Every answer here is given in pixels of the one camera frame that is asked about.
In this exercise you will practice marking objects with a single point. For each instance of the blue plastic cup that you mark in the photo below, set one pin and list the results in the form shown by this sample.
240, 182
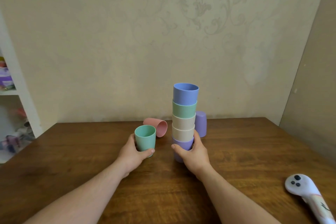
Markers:
185, 97

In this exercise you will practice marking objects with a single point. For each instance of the person's right forearm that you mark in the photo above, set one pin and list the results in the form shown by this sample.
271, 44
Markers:
231, 200

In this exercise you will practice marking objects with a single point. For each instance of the person's left forearm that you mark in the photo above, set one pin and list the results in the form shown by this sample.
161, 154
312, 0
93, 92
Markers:
78, 200

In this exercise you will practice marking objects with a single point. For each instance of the purple toy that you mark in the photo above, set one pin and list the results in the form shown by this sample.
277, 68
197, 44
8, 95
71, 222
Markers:
5, 78

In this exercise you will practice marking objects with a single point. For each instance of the white shelf unit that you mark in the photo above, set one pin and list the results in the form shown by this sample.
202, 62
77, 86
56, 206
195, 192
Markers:
23, 105

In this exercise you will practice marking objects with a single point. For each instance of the pink plastic cup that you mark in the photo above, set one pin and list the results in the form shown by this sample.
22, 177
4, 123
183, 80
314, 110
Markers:
157, 125

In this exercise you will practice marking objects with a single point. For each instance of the person's left hand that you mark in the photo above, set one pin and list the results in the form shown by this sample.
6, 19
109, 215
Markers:
128, 157

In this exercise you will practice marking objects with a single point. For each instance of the person's right hand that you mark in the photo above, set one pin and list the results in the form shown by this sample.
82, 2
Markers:
196, 157

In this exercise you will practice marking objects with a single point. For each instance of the pile of colourful toys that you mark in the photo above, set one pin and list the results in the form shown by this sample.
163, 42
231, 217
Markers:
15, 137

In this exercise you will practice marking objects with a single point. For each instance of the cream plastic cup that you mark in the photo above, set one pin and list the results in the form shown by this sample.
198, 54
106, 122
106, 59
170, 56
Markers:
183, 135
183, 123

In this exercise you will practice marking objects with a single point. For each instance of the pale green plastic cup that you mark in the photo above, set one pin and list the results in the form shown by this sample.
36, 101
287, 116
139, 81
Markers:
184, 111

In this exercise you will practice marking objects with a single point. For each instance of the white handheld controller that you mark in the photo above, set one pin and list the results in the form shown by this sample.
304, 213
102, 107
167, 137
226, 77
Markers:
304, 188

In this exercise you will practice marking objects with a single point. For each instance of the purple plastic cup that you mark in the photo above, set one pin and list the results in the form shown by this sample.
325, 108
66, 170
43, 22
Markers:
201, 124
183, 144

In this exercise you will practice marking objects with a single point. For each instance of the person's left thumb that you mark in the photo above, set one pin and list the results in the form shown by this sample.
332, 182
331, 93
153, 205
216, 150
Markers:
147, 153

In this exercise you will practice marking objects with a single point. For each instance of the teal green plastic cup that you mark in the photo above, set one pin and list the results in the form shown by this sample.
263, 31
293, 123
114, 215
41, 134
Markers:
145, 137

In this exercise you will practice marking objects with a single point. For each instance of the person's right thumb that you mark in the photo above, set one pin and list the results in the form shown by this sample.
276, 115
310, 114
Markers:
181, 149

